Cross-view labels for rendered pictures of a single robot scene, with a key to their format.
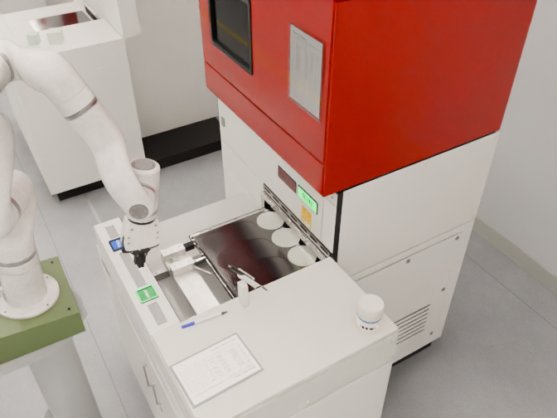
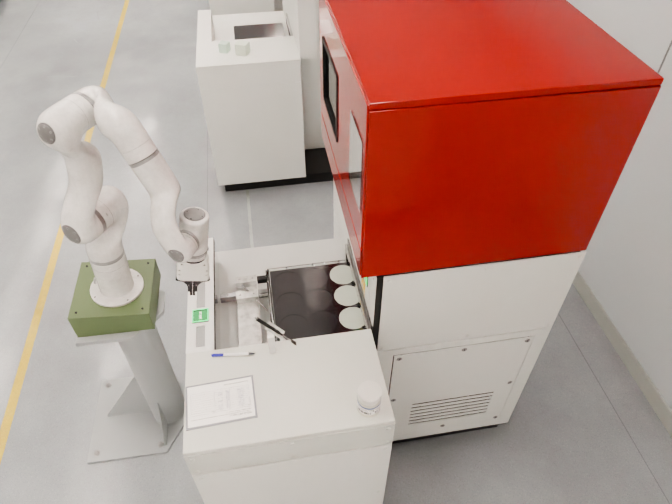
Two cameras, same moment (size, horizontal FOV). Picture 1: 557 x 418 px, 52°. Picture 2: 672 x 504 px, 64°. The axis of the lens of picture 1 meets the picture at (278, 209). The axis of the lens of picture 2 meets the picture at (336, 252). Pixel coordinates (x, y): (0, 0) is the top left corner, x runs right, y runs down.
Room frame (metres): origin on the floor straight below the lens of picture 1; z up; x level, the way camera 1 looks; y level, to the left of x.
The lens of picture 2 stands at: (0.24, -0.47, 2.45)
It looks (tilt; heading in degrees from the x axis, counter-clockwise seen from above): 45 degrees down; 21
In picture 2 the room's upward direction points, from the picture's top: straight up
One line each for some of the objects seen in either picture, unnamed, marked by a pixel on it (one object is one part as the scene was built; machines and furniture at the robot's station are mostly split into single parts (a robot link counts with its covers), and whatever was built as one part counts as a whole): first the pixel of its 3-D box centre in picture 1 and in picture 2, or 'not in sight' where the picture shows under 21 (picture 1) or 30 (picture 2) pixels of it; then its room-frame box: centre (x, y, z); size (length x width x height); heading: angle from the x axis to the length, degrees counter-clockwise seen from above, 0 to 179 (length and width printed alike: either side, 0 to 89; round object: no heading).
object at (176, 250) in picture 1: (172, 252); (246, 281); (1.42, 0.37, 0.89); 0.08 x 0.03 x 0.03; 121
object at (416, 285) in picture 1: (336, 262); (420, 322); (1.86, -0.27, 0.41); 0.82 x 0.71 x 0.82; 31
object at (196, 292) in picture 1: (192, 287); (249, 317); (1.28, 0.29, 0.87); 0.36 x 0.08 x 0.03; 31
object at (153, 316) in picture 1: (136, 284); (204, 301); (1.27, 0.47, 0.89); 0.55 x 0.09 x 0.14; 31
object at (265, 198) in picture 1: (293, 232); (356, 292); (1.52, -0.05, 0.89); 0.44 x 0.02 x 0.10; 31
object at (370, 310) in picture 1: (369, 313); (369, 399); (1.04, -0.26, 1.01); 0.07 x 0.07 x 0.10
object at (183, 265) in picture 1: (181, 266); (247, 296); (1.35, 0.33, 0.89); 0.08 x 0.03 x 0.03; 121
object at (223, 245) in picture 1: (259, 248); (319, 299); (1.43, 0.07, 0.90); 0.34 x 0.34 x 0.01; 31
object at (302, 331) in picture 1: (276, 347); (287, 397); (1.02, 0.01, 0.89); 0.62 x 0.35 x 0.14; 121
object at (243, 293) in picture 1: (248, 285); (275, 337); (1.13, 0.09, 1.03); 0.06 x 0.04 x 0.13; 121
